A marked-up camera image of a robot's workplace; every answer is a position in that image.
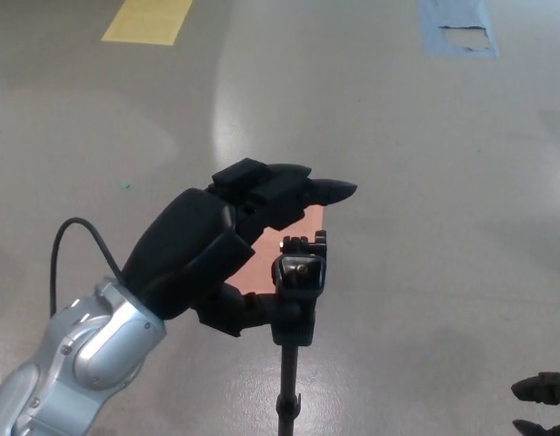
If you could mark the torn blue floor tape patch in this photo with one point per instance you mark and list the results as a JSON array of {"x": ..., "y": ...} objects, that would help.
[{"x": 455, "y": 13}]

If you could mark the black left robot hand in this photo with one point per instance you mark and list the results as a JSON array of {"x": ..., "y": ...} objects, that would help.
[{"x": 184, "y": 245}]

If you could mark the black phone stand tripod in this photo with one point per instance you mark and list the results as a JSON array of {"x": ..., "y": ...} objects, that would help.
[{"x": 298, "y": 309}]

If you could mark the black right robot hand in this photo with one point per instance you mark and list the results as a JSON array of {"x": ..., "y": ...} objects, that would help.
[{"x": 546, "y": 386}]

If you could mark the pink floor tape patch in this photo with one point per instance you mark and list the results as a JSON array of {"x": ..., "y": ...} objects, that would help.
[{"x": 268, "y": 252}]

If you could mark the yellow floor tape patch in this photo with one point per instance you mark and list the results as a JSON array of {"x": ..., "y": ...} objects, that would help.
[{"x": 146, "y": 20}]

